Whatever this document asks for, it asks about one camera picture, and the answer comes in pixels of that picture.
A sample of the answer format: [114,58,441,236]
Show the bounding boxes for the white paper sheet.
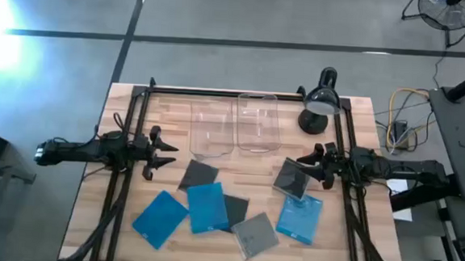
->
[383,178,417,222]

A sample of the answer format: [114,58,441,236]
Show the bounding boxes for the black desk lamp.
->
[296,65,345,137]

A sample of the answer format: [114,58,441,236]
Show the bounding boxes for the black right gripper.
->
[293,139,354,192]

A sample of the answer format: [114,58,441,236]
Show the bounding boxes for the opaque blue jewel case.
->
[130,187,191,252]
[183,179,233,237]

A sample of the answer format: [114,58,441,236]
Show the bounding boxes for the black cable bundle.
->
[340,193,400,261]
[66,168,131,261]

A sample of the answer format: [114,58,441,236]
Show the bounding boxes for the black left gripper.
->
[130,123,181,183]

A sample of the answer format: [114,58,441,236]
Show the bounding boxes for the grey clear jewel case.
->
[228,210,283,261]

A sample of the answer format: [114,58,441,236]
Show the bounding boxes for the black side table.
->
[421,85,465,200]

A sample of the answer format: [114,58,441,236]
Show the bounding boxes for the yellow cable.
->
[384,86,433,154]

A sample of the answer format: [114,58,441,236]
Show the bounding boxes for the clear plastic bin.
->
[187,97,238,161]
[234,91,286,154]

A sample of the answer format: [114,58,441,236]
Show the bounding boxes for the black floor fan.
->
[399,0,465,50]

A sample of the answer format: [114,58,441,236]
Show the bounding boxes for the black clear-edged jewel case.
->
[271,157,313,203]

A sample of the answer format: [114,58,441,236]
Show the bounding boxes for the black power adapter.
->
[391,120,413,149]

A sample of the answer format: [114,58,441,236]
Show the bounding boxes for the black metal table frame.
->
[62,71,406,261]

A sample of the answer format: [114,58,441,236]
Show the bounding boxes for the translucent blue jewel case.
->
[274,192,325,246]

